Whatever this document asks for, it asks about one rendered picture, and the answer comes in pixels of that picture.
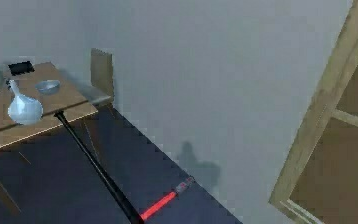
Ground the white round narrow-necked vase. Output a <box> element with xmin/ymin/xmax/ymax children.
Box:
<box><xmin>7</xmin><ymin>79</ymin><xmax>44</xmax><ymax>126</ymax></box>

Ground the brown wooden chair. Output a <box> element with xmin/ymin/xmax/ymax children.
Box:
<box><xmin>76</xmin><ymin>47</ymin><xmax>115</xmax><ymax>107</ymax></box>

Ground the brown wooden table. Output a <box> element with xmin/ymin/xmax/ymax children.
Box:
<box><xmin>0</xmin><ymin>61</ymin><xmax>145</xmax><ymax>224</ymax></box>

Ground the small grey bowl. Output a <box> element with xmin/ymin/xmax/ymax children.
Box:
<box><xmin>35</xmin><ymin>79</ymin><xmax>61</xmax><ymax>95</ymax></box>

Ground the tan wooden room door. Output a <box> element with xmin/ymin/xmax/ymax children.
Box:
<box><xmin>268</xmin><ymin>0</ymin><xmax>358</xmax><ymax>224</ymax></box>

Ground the black rectangular box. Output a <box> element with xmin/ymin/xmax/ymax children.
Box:
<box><xmin>8</xmin><ymin>60</ymin><xmax>35</xmax><ymax>76</ymax></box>

